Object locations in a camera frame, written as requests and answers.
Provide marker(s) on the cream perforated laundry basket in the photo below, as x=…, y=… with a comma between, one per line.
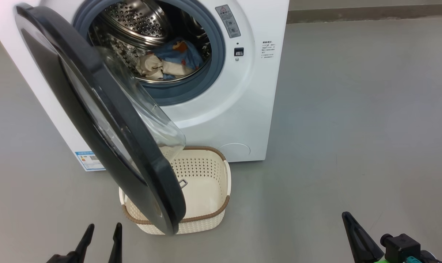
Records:
x=206, y=190

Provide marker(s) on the white washing machine body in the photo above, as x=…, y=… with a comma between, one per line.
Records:
x=235, y=109

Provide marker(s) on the dark grey glass washer door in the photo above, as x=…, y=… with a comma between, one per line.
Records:
x=107, y=120

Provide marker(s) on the round drain filter cover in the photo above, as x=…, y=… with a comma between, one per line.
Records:
x=235, y=150

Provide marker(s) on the blue energy label sticker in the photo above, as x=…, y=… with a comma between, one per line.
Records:
x=89, y=161

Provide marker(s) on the grey warning sticker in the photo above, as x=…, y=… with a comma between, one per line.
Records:
x=228, y=22

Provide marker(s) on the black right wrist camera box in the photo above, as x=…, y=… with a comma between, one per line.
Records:
x=403, y=246

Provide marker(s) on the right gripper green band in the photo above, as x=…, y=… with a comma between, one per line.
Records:
x=382, y=260

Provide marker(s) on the grey rubber door gasket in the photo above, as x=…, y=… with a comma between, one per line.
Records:
x=206, y=76

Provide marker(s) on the blue bear print garment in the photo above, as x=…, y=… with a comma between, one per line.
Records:
x=186, y=54
x=151, y=67

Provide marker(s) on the steel washer drum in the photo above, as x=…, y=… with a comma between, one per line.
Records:
x=136, y=22

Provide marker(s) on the black door lock slot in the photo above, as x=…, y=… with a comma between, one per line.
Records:
x=238, y=52

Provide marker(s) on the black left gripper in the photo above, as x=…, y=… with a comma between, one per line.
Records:
x=65, y=258

